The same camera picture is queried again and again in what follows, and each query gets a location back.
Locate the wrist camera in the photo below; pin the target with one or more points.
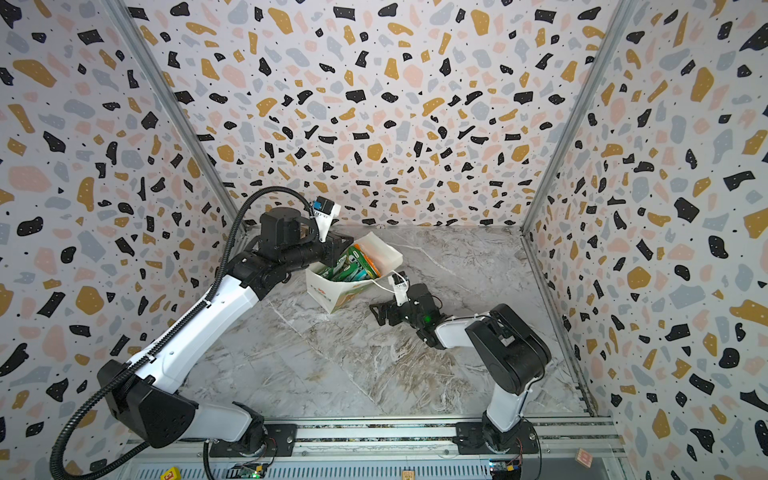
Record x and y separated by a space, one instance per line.
325 211
400 285

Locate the green circuit board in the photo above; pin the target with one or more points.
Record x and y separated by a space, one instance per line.
251 470

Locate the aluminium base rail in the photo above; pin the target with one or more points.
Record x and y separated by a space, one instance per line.
424 448

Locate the teal snack packet in bag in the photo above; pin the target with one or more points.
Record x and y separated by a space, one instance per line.
345 273

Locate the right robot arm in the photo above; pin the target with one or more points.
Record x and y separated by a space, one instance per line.
512 353

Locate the pink wooden block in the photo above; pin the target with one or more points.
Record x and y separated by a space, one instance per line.
584 458

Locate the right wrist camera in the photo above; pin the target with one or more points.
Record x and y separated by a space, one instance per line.
400 285

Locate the yellow block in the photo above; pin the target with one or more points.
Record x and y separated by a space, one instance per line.
171 474

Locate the green Fox's candy packet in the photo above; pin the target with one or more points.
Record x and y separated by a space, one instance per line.
368 271

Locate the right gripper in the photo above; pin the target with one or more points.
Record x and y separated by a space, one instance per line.
395 309

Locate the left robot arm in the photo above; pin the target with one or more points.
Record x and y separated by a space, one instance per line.
149 403

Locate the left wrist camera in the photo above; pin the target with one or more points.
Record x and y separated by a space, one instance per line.
325 211

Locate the white paper bag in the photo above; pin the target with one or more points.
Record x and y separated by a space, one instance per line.
331 296

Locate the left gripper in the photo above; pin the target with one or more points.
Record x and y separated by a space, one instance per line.
335 247

